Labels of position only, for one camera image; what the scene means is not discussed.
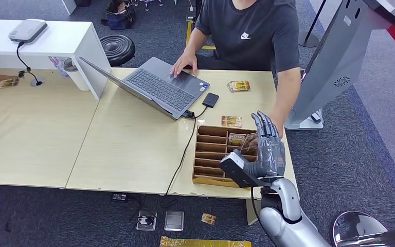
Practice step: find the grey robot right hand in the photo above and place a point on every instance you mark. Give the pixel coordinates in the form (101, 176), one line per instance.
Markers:
(270, 156)

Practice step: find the person's right forearm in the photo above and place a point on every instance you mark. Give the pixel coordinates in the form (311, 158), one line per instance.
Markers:
(195, 42)

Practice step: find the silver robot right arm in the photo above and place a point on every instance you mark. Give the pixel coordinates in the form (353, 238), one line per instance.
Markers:
(286, 208)

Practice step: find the person's left forearm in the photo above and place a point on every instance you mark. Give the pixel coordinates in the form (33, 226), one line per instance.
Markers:
(287, 90)

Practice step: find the brown wooden card organizer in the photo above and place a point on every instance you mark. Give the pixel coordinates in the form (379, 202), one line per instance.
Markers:
(211, 153)

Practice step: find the person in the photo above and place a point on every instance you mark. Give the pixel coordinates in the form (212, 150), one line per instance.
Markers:
(252, 30)

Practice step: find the person's right hand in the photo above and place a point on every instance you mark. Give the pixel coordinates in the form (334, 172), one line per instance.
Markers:
(184, 63)

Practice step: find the stack of key cards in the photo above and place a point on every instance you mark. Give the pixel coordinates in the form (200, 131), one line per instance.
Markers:
(239, 86)

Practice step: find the black external drive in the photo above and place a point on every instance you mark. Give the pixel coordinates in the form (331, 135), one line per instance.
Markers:
(211, 100)

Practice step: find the silver floor plate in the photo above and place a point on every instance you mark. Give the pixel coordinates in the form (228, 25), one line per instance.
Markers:
(174, 220)

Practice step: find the silver kiosk stand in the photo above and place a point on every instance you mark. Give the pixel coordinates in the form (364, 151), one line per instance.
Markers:
(333, 58)

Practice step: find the black stanchion pole with base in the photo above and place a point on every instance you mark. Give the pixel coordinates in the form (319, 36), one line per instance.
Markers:
(310, 39)

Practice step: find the grey laptop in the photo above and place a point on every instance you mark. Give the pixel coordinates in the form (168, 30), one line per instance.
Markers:
(163, 87)

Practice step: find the floor socket box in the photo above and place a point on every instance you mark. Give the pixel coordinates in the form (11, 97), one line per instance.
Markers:
(146, 221)

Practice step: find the small black device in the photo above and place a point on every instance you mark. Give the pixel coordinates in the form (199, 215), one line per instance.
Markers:
(119, 197)

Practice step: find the black round stool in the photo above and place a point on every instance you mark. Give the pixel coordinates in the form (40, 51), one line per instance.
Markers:
(117, 49)

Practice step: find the dark bag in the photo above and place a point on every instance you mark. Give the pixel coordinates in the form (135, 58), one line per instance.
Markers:
(121, 15)

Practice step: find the white cup with lid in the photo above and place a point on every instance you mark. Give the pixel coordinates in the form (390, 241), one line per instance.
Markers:
(78, 76)

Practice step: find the white desk riser shelf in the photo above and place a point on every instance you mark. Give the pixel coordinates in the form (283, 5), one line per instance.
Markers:
(57, 41)

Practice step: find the grey router box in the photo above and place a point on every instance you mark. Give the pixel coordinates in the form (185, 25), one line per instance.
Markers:
(28, 30)

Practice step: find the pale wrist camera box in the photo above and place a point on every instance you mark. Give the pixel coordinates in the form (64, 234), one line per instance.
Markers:
(236, 168)

